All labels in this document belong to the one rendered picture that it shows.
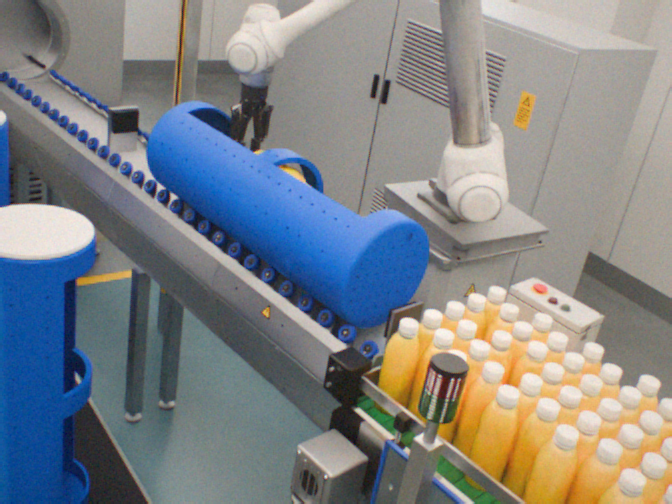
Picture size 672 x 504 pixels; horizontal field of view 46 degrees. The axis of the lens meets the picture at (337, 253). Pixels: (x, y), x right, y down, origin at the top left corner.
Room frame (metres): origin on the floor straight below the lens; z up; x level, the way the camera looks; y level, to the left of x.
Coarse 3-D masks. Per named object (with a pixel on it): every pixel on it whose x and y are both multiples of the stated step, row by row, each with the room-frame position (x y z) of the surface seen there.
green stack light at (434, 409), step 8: (424, 392) 1.04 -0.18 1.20; (424, 400) 1.03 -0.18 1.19; (432, 400) 1.02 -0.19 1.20; (440, 400) 1.02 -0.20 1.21; (448, 400) 1.02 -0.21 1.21; (456, 400) 1.03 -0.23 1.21; (424, 408) 1.03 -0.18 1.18; (432, 408) 1.02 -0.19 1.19; (440, 408) 1.02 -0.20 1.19; (448, 408) 1.02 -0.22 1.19; (456, 408) 1.03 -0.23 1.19; (424, 416) 1.03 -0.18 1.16; (432, 416) 1.02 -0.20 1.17; (440, 416) 1.02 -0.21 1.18; (448, 416) 1.02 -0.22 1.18
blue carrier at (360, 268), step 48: (192, 144) 2.01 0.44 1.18; (192, 192) 1.95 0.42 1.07; (240, 192) 1.82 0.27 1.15; (288, 192) 1.75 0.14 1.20; (240, 240) 1.83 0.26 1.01; (288, 240) 1.67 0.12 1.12; (336, 240) 1.59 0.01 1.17; (384, 240) 1.59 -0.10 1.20; (336, 288) 1.54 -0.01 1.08; (384, 288) 1.62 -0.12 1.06
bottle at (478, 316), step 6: (468, 306) 1.54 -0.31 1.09; (468, 312) 1.54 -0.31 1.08; (474, 312) 1.54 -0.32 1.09; (480, 312) 1.54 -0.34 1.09; (462, 318) 1.53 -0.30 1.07; (468, 318) 1.53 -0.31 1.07; (474, 318) 1.53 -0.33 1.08; (480, 318) 1.53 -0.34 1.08; (480, 324) 1.53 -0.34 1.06; (480, 330) 1.52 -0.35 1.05; (480, 336) 1.53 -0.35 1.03
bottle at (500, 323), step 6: (498, 318) 1.53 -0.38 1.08; (504, 318) 1.52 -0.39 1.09; (510, 318) 1.52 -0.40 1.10; (516, 318) 1.53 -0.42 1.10; (492, 324) 1.53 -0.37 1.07; (498, 324) 1.52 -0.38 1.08; (504, 324) 1.52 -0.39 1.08; (510, 324) 1.52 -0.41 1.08; (486, 330) 1.54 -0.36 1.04; (492, 330) 1.52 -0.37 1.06; (498, 330) 1.51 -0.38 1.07; (504, 330) 1.51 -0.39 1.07; (510, 330) 1.51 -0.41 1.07; (486, 336) 1.53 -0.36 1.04; (492, 336) 1.51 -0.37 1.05
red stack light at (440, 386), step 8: (432, 368) 1.04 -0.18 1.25; (432, 376) 1.03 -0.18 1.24; (440, 376) 1.02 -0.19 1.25; (464, 376) 1.03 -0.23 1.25; (424, 384) 1.04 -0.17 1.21; (432, 384) 1.03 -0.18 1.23; (440, 384) 1.02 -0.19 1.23; (448, 384) 1.02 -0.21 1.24; (456, 384) 1.02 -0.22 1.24; (464, 384) 1.04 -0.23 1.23; (432, 392) 1.02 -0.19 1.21; (440, 392) 1.02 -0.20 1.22; (448, 392) 1.02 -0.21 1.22; (456, 392) 1.02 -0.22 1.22
